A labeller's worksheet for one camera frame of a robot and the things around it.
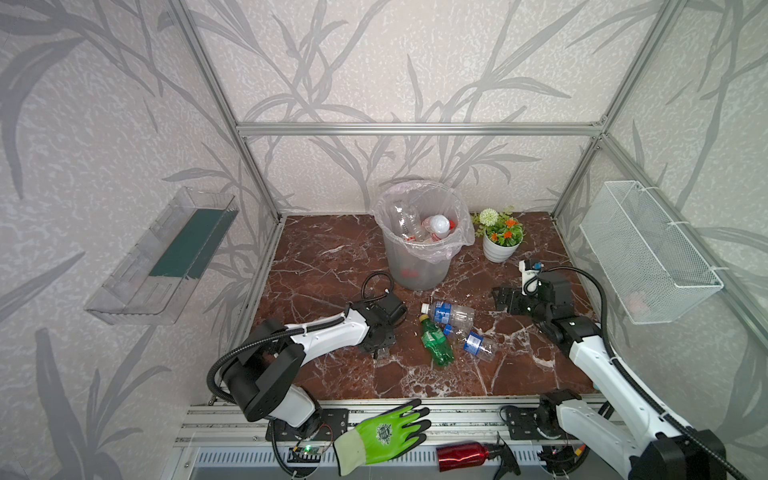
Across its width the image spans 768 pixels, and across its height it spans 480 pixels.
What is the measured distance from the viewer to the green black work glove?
694 mm

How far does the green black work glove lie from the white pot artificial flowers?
56 cm

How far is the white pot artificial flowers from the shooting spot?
0.97 metres
